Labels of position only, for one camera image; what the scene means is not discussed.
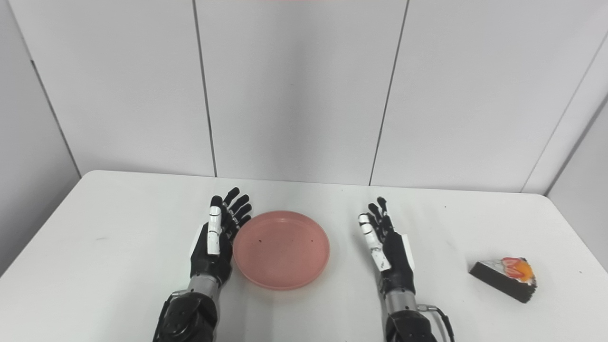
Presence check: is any chocolate cake slice with fruit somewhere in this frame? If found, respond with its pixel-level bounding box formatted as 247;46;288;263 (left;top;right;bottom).
469;257;538;304

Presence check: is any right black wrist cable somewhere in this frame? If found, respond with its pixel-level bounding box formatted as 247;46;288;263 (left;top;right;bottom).
417;304;456;342

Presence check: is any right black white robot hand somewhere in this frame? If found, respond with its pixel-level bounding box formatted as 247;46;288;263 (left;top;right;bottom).
358;197;416;295

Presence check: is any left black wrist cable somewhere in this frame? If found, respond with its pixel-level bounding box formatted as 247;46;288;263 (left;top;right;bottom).
151;290;190;342

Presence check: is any pink round plate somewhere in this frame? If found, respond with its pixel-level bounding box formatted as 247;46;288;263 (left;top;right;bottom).
232;211;331;291

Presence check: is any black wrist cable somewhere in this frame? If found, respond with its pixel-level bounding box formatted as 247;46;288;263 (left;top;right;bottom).
417;304;456;342
151;290;190;342

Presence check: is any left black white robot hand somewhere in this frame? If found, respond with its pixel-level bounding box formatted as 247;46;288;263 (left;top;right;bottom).
189;187;253;285

